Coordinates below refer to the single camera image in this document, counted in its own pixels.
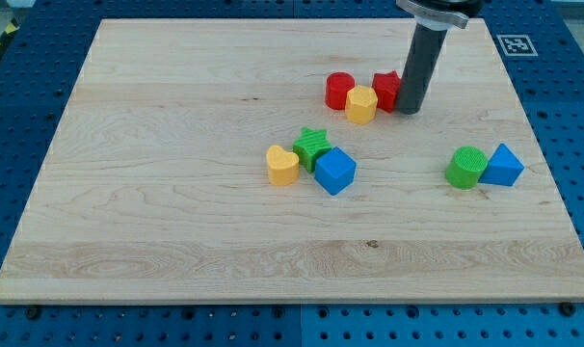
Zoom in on green star block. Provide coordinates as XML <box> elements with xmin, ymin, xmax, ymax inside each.
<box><xmin>293</xmin><ymin>127</ymin><xmax>332</xmax><ymax>174</ymax></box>

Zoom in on red star block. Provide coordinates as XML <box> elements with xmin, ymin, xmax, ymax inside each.
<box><xmin>372</xmin><ymin>70</ymin><xmax>401</xmax><ymax>113</ymax></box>

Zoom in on yellow heart block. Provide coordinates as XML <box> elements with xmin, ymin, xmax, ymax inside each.
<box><xmin>266</xmin><ymin>145</ymin><xmax>300</xmax><ymax>186</ymax></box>

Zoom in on blue cube block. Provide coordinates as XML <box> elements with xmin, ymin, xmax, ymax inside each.
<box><xmin>314</xmin><ymin>147</ymin><xmax>357</xmax><ymax>196</ymax></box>

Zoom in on yellow hexagon block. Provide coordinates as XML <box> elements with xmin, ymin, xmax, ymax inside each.
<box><xmin>345</xmin><ymin>85</ymin><xmax>378</xmax><ymax>124</ymax></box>

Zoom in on red cylinder block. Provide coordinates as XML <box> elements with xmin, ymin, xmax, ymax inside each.
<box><xmin>325</xmin><ymin>71</ymin><xmax>356</xmax><ymax>110</ymax></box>

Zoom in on light wooden board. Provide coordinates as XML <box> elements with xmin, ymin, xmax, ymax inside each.
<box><xmin>0</xmin><ymin>19</ymin><xmax>584</xmax><ymax>305</ymax></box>

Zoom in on green cylinder block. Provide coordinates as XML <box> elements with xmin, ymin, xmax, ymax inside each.
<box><xmin>445</xmin><ymin>147</ymin><xmax>489</xmax><ymax>190</ymax></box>

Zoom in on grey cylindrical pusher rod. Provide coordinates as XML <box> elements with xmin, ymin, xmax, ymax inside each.
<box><xmin>395</xmin><ymin>24</ymin><xmax>447</xmax><ymax>115</ymax></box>

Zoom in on blue triangle block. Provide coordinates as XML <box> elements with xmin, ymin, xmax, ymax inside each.
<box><xmin>479</xmin><ymin>144</ymin><xmax>524</xmax><ymax>186</ymax></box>

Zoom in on white fiducial marker tag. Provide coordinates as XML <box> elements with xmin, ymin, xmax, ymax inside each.
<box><xmin>497</xmin><ymin>34</ymin><xmax>538</xmax><ymax>57</ymax></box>

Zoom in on yellow black hazard tape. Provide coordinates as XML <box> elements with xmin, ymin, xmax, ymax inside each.
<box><xmin>0</xmin><ymin>18</ymin><xmax>20</xmax><ymax>60</ymax></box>

